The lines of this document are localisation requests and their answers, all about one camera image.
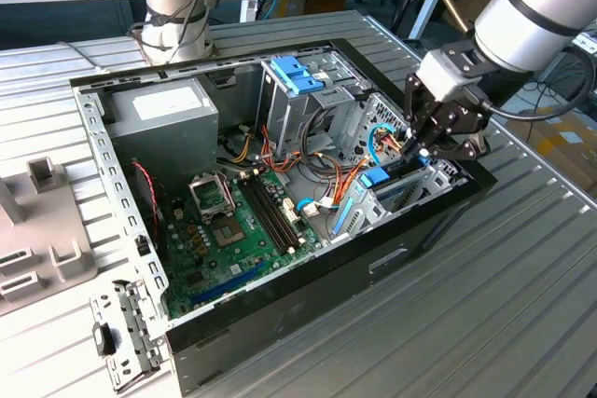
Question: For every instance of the CPU socket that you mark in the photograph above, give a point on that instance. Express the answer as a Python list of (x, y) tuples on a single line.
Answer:
[(226, 231)]

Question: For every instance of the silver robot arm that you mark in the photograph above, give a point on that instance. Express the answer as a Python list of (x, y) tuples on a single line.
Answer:
[(536, 11)]

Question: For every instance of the grey metal drive cage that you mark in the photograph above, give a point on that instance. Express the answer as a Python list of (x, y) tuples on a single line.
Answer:
[(284, 113)]

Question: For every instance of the blue plastic drive latch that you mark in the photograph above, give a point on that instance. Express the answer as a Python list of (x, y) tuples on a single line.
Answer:
[(291, 74)]

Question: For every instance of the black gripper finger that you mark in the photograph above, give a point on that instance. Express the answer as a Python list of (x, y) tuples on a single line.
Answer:
[(412, 95), (468, 151)]

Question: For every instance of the grey power supply box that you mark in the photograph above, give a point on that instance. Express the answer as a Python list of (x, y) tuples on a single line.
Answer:
[(158, 137)]

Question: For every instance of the metal disk bay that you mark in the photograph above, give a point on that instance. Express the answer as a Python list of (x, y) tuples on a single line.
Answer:
[(368, 218)]

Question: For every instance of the socket locking lever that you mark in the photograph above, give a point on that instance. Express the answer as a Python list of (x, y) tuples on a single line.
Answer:
[(227, 193)]

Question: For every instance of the black plastic case latch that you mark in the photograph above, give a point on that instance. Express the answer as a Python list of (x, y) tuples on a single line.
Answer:
[(105, 339)]

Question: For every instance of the green motherboard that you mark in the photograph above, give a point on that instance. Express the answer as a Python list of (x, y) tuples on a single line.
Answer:
[(266, 253)]

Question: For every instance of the white board connector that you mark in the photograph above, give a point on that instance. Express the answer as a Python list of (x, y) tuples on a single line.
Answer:
[(289, 211)]

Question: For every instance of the black RAM slot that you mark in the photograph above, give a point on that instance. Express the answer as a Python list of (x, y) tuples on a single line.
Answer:
[(268, 211), (262, 211), (281, 211), (275, 211)]

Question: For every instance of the white metal shelf rack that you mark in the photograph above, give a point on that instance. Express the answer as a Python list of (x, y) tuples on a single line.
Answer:
[(588, 39)]

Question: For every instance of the grey parts rack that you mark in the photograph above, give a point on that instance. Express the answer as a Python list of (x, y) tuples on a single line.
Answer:
[(42, 230)]

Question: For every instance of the brown cardboard floor boxes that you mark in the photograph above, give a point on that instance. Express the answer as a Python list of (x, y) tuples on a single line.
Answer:
[(559, 151)]

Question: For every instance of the small black case clip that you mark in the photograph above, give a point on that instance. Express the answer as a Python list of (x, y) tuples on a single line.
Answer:
[(141, 245)]

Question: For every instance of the hard disk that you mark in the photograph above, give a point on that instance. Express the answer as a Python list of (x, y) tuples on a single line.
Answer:
[(375, 179)]

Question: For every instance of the black open PC case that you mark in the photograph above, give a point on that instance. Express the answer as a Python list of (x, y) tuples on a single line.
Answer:
[(326, 305)]

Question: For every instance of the blue expansion slot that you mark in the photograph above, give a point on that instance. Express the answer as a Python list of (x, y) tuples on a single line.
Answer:
[(228, 284)]

